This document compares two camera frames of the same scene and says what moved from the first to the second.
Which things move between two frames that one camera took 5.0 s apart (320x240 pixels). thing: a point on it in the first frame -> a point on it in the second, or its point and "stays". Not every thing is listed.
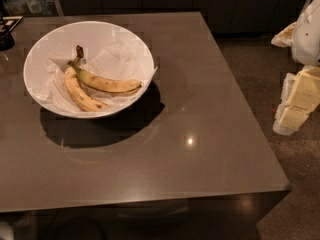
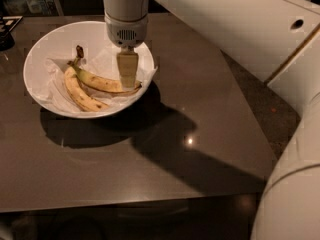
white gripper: [307, 37] -> [126, 32]
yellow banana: [76, 90] stays
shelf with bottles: [29, 0] stays
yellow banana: [104, 83] stays
